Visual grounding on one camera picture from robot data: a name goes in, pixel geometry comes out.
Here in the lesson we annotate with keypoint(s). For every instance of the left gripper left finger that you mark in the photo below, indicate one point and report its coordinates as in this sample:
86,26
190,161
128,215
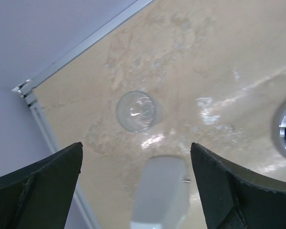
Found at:
39,195

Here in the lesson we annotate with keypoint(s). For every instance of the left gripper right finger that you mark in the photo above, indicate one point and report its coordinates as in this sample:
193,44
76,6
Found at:
234,197

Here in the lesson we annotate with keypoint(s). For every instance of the chrome wine glass rack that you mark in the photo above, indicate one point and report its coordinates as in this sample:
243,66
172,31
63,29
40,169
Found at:
278,133

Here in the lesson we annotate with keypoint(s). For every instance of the white charging stand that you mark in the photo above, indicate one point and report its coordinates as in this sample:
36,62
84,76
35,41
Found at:
162,197

